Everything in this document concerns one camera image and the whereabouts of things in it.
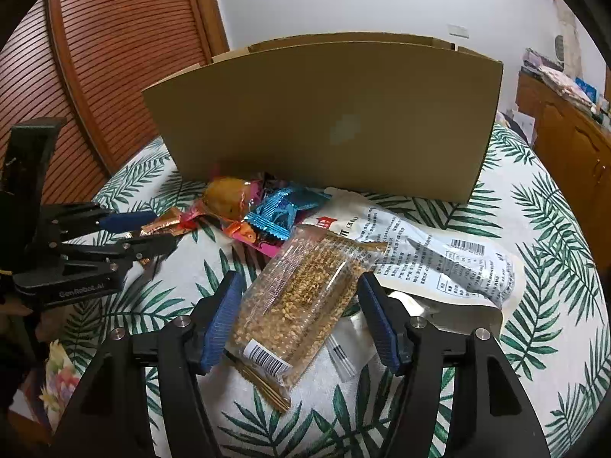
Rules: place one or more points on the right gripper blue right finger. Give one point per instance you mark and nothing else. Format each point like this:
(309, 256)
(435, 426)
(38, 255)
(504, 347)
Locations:
(386, 319)

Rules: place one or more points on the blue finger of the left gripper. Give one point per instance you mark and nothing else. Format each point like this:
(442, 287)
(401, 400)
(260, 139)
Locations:
(117, 223)
(143, 247)

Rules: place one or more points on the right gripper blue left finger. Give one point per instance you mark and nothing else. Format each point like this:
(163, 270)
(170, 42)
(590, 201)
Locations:
(220, 315)

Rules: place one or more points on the gold foil snack packet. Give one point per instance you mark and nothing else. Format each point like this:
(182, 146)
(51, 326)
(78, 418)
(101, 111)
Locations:
(170, 222)

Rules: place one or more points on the clear sesame bar pack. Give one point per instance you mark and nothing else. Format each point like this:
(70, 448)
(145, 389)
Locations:
(294, 304)

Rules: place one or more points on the white red snack pouch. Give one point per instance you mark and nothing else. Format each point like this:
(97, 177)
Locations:
(351, 346)

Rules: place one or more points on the pink wrapped brown snack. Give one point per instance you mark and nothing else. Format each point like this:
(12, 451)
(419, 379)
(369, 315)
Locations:
(228, 200)

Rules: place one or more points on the large white paper bag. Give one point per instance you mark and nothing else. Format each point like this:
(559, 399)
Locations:
(463, 282)

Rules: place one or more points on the blue foil candy wrapper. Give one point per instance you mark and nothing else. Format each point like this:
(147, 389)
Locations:
(277, 213)

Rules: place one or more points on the floral quilt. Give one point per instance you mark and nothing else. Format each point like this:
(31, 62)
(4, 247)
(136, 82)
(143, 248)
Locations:
(43, 395)

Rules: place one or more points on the leaf print bed sheet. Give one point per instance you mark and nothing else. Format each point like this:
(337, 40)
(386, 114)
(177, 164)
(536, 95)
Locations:
(557, 339)

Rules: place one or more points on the brown louvered wardrobe door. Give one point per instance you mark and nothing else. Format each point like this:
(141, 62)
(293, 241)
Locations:
(88, 62)

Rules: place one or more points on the brown cardboard box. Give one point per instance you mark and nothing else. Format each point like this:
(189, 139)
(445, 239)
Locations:
(384, 112)

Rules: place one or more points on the wooden side cabinet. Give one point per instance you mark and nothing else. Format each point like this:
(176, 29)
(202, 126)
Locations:
(576, 152)

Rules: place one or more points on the folded floral cloth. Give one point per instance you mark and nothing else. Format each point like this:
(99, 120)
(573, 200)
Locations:
(549, 72)

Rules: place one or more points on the small white fan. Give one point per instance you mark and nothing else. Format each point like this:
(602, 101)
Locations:
(559, 48)

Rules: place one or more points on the white wall switch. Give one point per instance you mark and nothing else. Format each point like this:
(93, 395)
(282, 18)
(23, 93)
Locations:
(458, 31)

